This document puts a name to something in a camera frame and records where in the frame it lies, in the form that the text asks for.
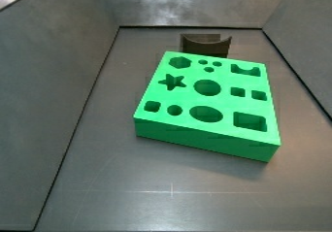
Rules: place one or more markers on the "green shape sorter board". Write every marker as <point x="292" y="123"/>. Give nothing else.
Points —
<point x="209" y="103"/>

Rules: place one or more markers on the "black curved cradle stand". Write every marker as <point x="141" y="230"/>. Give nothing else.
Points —
<point x="205" y="44"/>

